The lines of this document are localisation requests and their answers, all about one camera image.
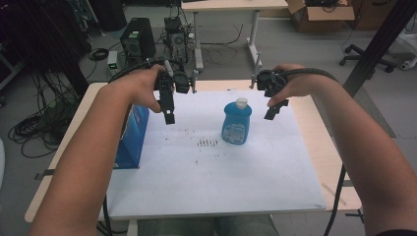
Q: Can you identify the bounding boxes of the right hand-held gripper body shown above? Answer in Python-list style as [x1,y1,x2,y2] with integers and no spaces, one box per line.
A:
[250,68,290,98]

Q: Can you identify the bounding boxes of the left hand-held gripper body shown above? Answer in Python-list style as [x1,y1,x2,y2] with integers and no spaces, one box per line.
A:
[153,58,194,95]

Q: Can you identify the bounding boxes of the blue bottle with white cap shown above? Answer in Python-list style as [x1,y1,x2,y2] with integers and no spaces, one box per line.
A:
[221,97,253,146]

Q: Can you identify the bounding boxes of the blue cardboard box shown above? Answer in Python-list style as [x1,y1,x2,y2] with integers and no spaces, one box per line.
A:
[113,104,150,170]

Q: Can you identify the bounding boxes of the person's left hand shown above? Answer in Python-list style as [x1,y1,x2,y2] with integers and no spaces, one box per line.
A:
[109,63,168,114]

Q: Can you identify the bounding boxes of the person's right hand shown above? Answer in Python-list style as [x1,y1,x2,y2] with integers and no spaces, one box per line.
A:
[267,63,328,108]

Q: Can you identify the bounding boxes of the light wooden table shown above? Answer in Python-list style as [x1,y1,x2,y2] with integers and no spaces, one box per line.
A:
[24,80,363,224]

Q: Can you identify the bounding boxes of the black computer tower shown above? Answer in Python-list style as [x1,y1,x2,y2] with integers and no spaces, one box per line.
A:
[119,17,157,63]

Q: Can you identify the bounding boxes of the small white device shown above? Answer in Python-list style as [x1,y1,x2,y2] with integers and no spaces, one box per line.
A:
[107,50,119,75]

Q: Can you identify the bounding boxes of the brown cardboard box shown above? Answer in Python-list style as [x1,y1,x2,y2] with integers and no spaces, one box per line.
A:
[285,0,356,33]

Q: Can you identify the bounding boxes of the white board mat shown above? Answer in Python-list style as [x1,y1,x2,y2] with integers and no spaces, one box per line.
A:
[106,89,328,220]

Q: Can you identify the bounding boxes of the white-legged wooden table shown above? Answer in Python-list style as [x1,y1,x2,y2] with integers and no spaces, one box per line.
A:
[181,0,289,77]

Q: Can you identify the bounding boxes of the black office chair base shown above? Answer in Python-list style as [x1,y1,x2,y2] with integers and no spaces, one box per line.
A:
[338,43,397,74]

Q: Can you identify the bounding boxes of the black metal stand pole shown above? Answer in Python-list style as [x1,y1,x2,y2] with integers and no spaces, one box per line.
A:
[342,0,417,97]

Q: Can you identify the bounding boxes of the grey tape strip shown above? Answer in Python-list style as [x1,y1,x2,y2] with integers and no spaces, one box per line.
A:
[33,168,56,181]

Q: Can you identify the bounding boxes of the dark curtain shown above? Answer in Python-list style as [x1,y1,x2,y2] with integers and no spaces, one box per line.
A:
[0,0,93,96]

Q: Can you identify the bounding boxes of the open-frame computer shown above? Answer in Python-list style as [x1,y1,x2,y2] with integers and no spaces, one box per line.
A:
[162,16,191,64]

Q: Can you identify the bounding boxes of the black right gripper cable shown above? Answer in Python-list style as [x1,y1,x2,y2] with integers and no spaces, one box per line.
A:
[282,67,340,85]

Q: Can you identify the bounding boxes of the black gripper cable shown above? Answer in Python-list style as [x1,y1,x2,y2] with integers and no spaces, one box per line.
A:
[108,57,171,84]
[282,67,340,85]

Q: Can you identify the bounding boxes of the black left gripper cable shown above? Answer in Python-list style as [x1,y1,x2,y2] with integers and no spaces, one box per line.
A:
[108,57,171,84]

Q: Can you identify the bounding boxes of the thin floor cable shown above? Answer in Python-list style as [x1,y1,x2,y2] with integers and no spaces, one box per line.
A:
[200,24,245,66]

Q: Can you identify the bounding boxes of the coiled black cable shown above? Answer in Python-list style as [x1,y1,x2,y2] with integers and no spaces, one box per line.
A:
[88,47,110,62]

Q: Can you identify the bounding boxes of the bundle of black floor cables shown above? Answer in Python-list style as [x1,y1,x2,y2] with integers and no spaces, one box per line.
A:
[8,72,83,159]

